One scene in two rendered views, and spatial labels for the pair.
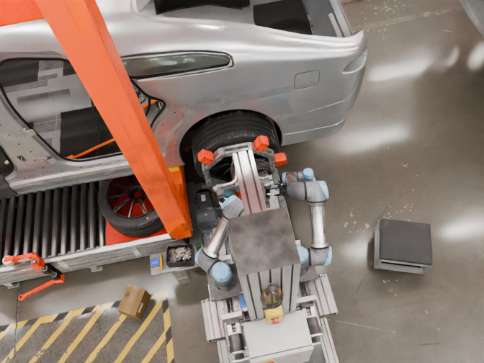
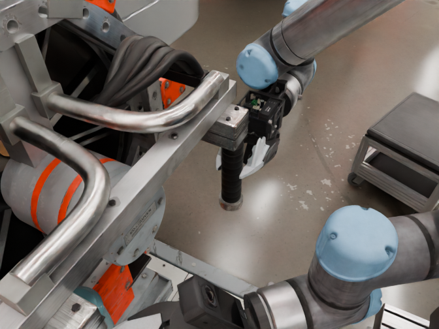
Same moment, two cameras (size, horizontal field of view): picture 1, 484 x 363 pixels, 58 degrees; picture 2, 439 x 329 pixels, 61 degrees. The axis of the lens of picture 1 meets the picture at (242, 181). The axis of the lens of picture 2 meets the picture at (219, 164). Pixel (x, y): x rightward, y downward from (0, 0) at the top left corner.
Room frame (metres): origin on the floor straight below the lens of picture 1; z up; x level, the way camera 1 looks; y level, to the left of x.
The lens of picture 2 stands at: (1.31, 0.21, 1.28)
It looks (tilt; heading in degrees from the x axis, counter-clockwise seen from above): 45 degrees down; 300
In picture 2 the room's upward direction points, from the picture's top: straight up
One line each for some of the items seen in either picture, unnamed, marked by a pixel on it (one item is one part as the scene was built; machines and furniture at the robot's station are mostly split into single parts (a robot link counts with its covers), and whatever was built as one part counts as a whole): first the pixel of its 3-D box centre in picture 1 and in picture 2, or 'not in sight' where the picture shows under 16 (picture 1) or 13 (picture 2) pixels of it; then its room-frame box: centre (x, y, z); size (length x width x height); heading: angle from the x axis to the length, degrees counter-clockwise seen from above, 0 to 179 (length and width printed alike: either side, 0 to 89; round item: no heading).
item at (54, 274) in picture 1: (47, 270); not in sight; (1.38, 1.70, 0.30); 0.09 x 0.05 x 0.50; 92
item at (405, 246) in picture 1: (400, 247); (414, 156); (1.15, -1.21, 0.17); 0.43 x 0.36 x 0.34; 73
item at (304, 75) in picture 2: not in sight; (293, 74); (1.51, -0.47, 0.85); 0.11 x 0.08 x 0.09; 92
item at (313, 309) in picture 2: not in sight; (332, 296); (1.29, -0.05, 0.81); 0.11 x 0.08 x 0.09; 47
